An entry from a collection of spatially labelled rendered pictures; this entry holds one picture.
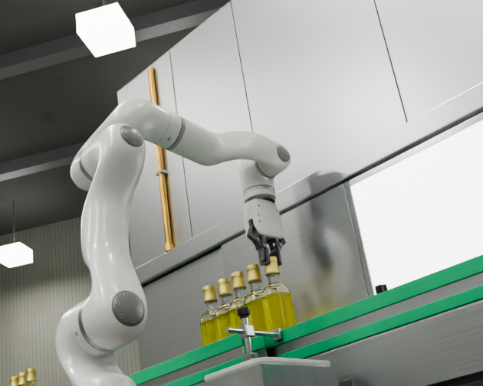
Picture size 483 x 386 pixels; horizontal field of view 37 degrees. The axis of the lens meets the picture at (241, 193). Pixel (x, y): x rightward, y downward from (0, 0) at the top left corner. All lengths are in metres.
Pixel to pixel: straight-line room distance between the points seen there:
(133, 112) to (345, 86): 0.61
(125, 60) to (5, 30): 1.50
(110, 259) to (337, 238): 0.64
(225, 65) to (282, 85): 0.29
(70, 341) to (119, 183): 0.34
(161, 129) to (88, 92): 8.19
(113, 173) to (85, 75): 8.06
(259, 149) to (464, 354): 0.72
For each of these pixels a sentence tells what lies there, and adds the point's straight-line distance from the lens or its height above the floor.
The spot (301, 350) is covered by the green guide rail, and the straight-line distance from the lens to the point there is 1.70.
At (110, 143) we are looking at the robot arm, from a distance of 1.58.
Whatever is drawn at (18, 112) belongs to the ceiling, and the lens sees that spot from 10.34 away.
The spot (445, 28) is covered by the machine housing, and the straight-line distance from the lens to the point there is 1.89.
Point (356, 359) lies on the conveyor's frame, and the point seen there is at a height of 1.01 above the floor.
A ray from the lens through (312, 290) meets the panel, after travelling 1.90.
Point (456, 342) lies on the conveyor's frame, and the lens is 1.46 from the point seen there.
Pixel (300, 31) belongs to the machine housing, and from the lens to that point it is 2.20.
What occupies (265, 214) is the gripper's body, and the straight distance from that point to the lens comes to 1.86.
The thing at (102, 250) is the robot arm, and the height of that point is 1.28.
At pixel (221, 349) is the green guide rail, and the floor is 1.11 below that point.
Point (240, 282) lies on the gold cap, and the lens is 1.90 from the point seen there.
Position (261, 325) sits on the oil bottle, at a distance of 1.80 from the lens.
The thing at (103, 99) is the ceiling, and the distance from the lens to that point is 10.11.
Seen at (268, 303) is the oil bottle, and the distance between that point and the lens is 1.80.
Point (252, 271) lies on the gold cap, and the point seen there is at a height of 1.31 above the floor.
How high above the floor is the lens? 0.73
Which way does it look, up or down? 24 degrees up
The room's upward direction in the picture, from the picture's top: 9 degrees counter-clockwise
